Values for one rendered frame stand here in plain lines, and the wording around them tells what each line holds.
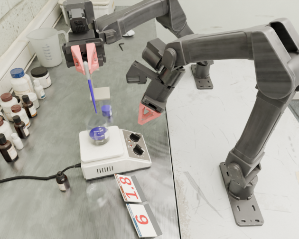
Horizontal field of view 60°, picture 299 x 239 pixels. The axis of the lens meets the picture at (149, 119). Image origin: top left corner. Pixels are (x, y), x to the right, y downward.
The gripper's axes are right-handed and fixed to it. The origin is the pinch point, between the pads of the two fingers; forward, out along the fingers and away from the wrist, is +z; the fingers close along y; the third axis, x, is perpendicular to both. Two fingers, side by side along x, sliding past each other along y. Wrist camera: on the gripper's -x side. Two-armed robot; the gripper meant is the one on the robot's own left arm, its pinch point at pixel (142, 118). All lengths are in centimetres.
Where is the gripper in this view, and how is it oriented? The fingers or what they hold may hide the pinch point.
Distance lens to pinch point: 77.8
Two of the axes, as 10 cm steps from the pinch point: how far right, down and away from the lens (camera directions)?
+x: 8.6, 5.0, 1.2
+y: -1.6, 4.8, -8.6
